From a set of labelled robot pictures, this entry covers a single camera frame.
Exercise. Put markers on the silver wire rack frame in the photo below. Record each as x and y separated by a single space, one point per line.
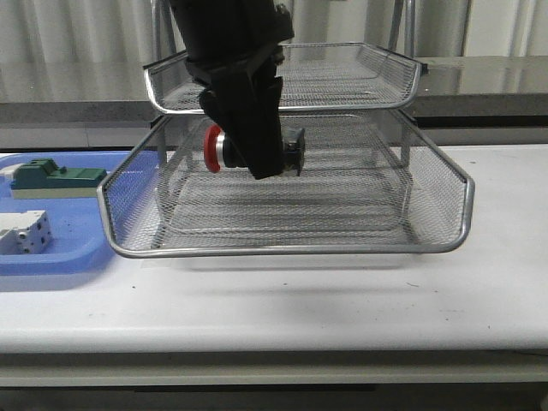
275 152

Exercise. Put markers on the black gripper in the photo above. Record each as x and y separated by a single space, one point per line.
233 50

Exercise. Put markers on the white circuit breaker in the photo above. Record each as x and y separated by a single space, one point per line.
27 232

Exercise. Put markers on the red emergency stop button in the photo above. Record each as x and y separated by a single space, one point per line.
219 151

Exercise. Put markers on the green switch module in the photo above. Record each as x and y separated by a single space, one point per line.
42 178

